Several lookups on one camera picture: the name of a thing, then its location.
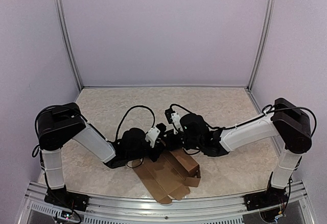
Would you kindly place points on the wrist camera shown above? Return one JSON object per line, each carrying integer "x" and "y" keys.
{"x": 173, "y": 118}
{"x": 154, "y": 133}

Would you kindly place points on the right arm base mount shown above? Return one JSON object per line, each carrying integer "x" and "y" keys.
{"x": 264, "y": 199}

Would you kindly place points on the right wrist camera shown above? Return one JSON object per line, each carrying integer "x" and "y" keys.
{"x": 173, "y": 118}

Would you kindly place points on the aluminium frame post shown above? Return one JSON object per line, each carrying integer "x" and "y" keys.
{"x": 261, "y": 46}
{"x": 67, "y": 44}

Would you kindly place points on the brown cardboard box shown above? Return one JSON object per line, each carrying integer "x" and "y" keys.
{"x": 169, "y": 178}

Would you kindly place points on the front aluminium rail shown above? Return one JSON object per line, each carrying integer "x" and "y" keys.
{"x": 110, "y": 209}

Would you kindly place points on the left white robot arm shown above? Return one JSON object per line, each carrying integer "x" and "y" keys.
{"x": 58, "y": 124}

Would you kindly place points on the right aluminium frame post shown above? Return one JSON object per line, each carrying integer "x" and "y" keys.
{"x": 261, "y": 46}

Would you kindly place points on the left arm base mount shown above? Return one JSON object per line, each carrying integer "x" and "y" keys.
{"x": 66, "y": 199}

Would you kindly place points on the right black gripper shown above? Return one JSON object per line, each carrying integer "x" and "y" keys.
{"x": 169, "y": 144}

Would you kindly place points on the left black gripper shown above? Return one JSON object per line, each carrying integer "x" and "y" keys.
{"x": 158, "y": 151}

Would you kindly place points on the left aluminium frame post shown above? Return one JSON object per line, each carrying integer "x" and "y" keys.
{"x": 67, "y": 44}

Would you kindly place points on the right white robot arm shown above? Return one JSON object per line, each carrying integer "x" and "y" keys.
{"x": 294, "y": 125}

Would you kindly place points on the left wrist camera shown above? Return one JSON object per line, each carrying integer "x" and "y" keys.
{"x": 154, "y": 133}

